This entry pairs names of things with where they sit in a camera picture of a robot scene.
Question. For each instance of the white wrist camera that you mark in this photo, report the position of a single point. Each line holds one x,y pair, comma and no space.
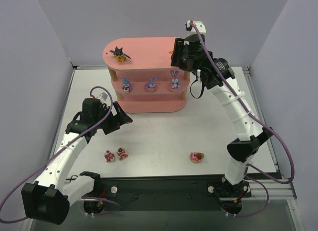
102,97
198,24

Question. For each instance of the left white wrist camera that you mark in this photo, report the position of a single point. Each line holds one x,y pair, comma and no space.
102,97

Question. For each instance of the small purple bunny toy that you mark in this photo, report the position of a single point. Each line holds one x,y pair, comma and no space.
126,85

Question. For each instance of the red white cake toy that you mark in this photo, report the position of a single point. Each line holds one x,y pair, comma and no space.
109,156

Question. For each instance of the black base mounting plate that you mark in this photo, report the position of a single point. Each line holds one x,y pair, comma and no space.
168,193

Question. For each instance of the black bat creature toy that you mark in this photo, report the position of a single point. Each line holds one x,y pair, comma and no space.
119,55

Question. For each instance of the blue bunny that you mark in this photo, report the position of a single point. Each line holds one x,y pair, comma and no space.
174,82

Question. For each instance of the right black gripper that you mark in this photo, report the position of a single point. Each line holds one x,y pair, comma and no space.
177,54

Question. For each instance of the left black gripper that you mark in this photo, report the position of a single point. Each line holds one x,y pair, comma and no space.
112,120

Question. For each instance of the pink three-tier shelf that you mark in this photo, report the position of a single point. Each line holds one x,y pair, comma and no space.
149,58

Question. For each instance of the purple bunny donut toy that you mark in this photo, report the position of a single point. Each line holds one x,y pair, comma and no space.
150,86

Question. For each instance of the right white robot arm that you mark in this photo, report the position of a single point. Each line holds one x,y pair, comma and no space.
217,77

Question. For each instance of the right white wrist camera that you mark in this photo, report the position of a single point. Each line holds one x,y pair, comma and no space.
198,24

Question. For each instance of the pink bear strawberry donut toy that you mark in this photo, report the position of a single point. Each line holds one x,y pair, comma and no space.
196,157

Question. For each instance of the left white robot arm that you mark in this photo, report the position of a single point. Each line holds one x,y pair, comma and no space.
48,198

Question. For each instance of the strawberry cake bear toy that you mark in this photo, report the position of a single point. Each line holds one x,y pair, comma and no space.
122,154

